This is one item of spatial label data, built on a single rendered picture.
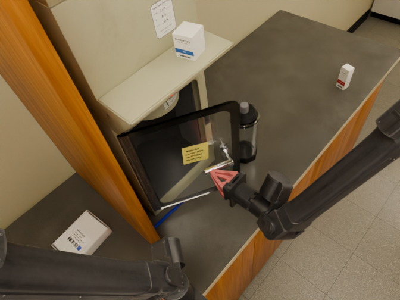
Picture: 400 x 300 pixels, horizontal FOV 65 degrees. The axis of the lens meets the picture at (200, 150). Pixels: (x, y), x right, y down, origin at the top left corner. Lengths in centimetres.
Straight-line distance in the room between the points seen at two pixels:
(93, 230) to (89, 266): 68
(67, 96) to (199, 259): 70
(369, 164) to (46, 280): 53
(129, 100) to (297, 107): 91
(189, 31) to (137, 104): 19
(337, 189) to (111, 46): 53
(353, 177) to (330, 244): 152
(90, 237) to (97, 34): 71
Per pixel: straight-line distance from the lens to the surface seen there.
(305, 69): 162
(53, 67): 52
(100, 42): 66
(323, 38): 183
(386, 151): 62
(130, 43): 71
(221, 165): 90
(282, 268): 205
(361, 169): 64
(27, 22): 49
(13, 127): 118
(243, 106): 104
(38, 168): 131
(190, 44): 71
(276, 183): 78
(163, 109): 89
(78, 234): 117
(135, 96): 68
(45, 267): 44
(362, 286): 212
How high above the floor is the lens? 195
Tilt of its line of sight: 52 degrees down
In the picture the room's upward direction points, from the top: 10 degrees counter-clockwise
